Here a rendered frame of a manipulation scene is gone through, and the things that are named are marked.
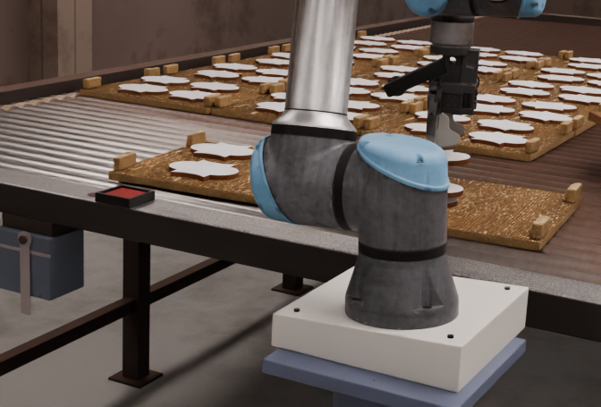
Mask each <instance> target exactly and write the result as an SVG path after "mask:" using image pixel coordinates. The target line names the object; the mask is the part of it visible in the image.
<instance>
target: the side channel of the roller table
mask: <svg viewBox="0 0 601 407"><path fill-rule="evenodd" d="M428 24H431V17H425V16H418V17H413V18H408V19H402V20H397V21H387V22H381V23H376V24H370V25H365V26H359V27H356V31H355V38H356V37H357V36H358V31H361V30H366V31H367V36H370V35H371V36H374V35H375V34H377V35H378V34H379V33H382V34H384V33H385V32H386V33H388V32H389V31H391V32H393V31H394V30H395V31H398V30H403V29H405V30H406V29H411V28H416V27H419V26H424V25H428ZM291 42H292V38H286V39H280V40H275V41H269V42H264V43H258V44H253V45H247V46H242V47H232V48H226V49H221V50H216V51H210V52H205V53H199V54H194V55H184V56H178V57H174V58H168V59H163V60H157V61H152V62H146V63H141V64H131V65H125V66H120V67H115V68H109V69H104V70H98V71H93V72H83V73H77V74H72V75H66V76H61V77H56V78H51V79H45V80H40V81H30V82H24V83H19V84H13V85H8V86H3V87H0V105H2V106H4V105H9V104H10V103H12V102H15V103H19V102H23V101H24V100H26V99H28V100H32V99H36V98H46V97H49V96H50V95H56V96H57V95H61V94H62V93H64V92H65V93H71V92H73V91H74V90H80V89H83V80H84V79H87V78H93V77H101V85H106V84H111V83H116V82H121V81H130V80H136V79H140V78H141V77H144V69H146V68H155V67H158V68H160V74H163V66H164V65H169V64H178V71H186V70H189V69H195V68H198V67H205V66H209V65H212V57H214V56H219V55H225V62H226V63H228V62H227V61H228V55H230V54H234V53H240V54H241V60H243V59H246V58H252V57H257V56H261V55H267V51H268V47H272V46H279V47H280V52H282V45H284V44H291Z"/></svg>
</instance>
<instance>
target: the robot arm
mask: <svg viewBox="0 0 601 407"><path fill-rule="evenodd" d="M405 3H406V4H407V6H408V7H409V9H410V10H411V11H412V12H414V13H416V14H417V15H420V16H425V17H431V26H430V40H429V41H430V42H431V43H433V44H431V45H430V53H433V54H439V55H443V57H442V58H440V59H437V60H435V61H434V62H432V63H429V64H426V65H424V66H422V67H419V68H418V69H416V70H414V71H412V72H408V73H406V74H404V75H402V76H393V77H391V78H390V79H389V80H388V82H387V83H386V84H385V85H384V90H385V93H386V95H387V96H388V97H389V98H390V97H399V96H401V95H403V94H404V93H405V92H406V90H407V89H411V88H413V87H415V86H417V85H419V84H421V83H423V82H425V81H428V82H429V83H430V84H429V87H428V95H427V130H426V139H425V140H424V139H421V138H418V137H414V136H410V135H404V134H397V133H392V134H388V133H385V132H377V133H369V134H366V135H363V136H362V137H360V140H359V142H358V144H357V143H356V136H357V130H356V129H355V127H354V126H353V125H352V124H351V122H350V121H349V119H348V117H347V113H348V104H349V94H350V85H351V68H352V58H353V49H354V40H355V31H356V22H357V13H358V4H359V0H295V6H294V15H293V24H292V42H291V51H290V60H289V69H288V78H287V87H286V97H285V106H284V111H283V113H282V114H281V115H279V116H278V117H277V118H276V119H275V120H274V121H273V122H272V127H271V135H267V136H266V137H264V138H262V139H260V140H259V141H258V143H257V144H256V146H255V148H256V149H255V150H253V152H252V156H251V160H250V184H251V189H252V193H253V196H254V199H255V201H256V202H257V203H258V206H259V208H260V209H261V211H262V212H263V213H264V214H265V215H266V216H268V217H270V218H272V219H274V220H277V221H283V222H287V223H290V224H292V225H313V226H320V227H327V228H335V229H343V230H351V231H356V232H358V233H359V251H358V258H357V261H356V264H355V267H354V269H353V272H352V275H351V280H350V282H349V284H348V287H347V290H346V293H345V313H346V315H347V316H348V317H349V318H351V319H352V320H354V321H356V322H359V323H361V324H363V325H366V326H373V327H378V328H384V329H393V330H417V329H426V328H432V327H437V326H442V325H445V324H448V323H450V322H452V321H453V320H455V319H456V318H457V317H458V315H459V295H458V293H457V290H456V287H455V283H454V280H453V276H452V272H451V269H450V267H449V264H448V260H447V257H446V244H447V202H448V188H449V185H450V180H449V178H448V165H447V156H446V154H445V152H444V151H443V150H442V148H450V147H454V146H457V145H458V144H459V143H460V141H461V137H460V135H462V134H463V133H464V132H465V127H464V126H463V125H462V124H460V123H457V122H455V121H454V119H453V115H454V114H456V115H463V114H467V115H473V111H474V109H476V108H477V102H478V101H477V94H478V86H479V77H478V59H479V56H480V48H471V47H470V45H472V43H473V32H474V21H475V16H493V17H517V19H519V18H520V17H537V16H539V15H540V14H541V13H542V12H543V10H544V8H545V5H546V0H405ZM450 57H454V58H455V60H456V62H454V63H453V62H451V60H450ZM442 113H443V114H442Z"/></svg>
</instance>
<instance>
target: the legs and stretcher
mask: <svg viewBox="0 0 601 407"><path fill-rule="evenodd" d="M233 264H235V263H232V262H229V261H224V260H221V259H212V258H210V259H207V260H205V261H203V262H200V263H198V264H197V265H195V266H193V267H189V268H187V269H185V270H183V271H182V272H179V273H177V274H175V275H173V276H169V277H167V278H166V279H164V280H162V281H159V282H157V283H155V284H152V285H150V244H146V243H142V242H135V241H131V240H126V239H123V298H122V299H120V300H118V301H115V302H113V303H111V304H108V305H106V306H105V307H103V308H101V309H97V310H95V311H93V312H91V313H89V314H87V315H85V316H83V317H81V318H77V319H75V320H73V321H72V322H70V323H67V324H65V325H63V326H60V327H58V328H56V329H54V330H52V331H50V332H48V333H45V334H43V335H41V336H39V337H36V338H34V339H32V340H30V341H28V342H26V343H23V344H21V345H19V346H16V347H14V348H12V349H11V350H9V351H7V352H3V353H1V354H0V377H1V376H2V375H4V374H6V373H8V372H11V371H13V370H15V369H17V368H19V367H21V366H23V365H25V364H27V363H29V362H31V361H33V360H36V359H38V358H40V357H42V356H44V355H46V354H48V353H50V352H52V351H54V350H57V349H59V348H61V347H63V346H65V345H66V344H68V343H71V342H73V341H75V340H77V339H79V338H82V337H83V336H85V335H88V334H90V333H92V332H94V331H96V330H98V329H99V328H101V327H104V326H107V325H109V324H111V323H113V322H115V321H116V320H118V319H120V318H123V370H121V371H119V372H117V373H115V374H113V375H112V376H111V377H109V378H108V380H112V381H114V382H117V383H121V384H124V385H127V386H133V387H136V388H138V389H141V388H142V387H143V386H146V385H147V384H149V383H151V382H153V381H154V380H156V379H158V378H159V377H162V376H163V373H160V372H157V371H154V370H151V369H149V312H150V304H152V303H154V302H156V301H159V300H161V299H163V298H164V297H166V296H168V295H170V294H172V293H176V292H178V291H180V290H181V289H183V288H185V287H187V286H189V285H191V284H194V283H197V282H198V281H200V280H202V279H204V278H206V277H208V276H211V275H213V274H214V273H216V272H218V271H221V270H223V269H225V268H227V267H229V266H231V265H233ZM312 288H313V286H312V285H307V284H304V283H303V278H302V277H298V276H291V275H287V274H283V282H282V283H281V284H279V285H277V286H275V287H273V288H272V289H271V291H275V292H280V293H286V294H290V295H294V296H301V295H302V294H304V293H305V292H307V291H309V290H311V289H312Z"/></svg>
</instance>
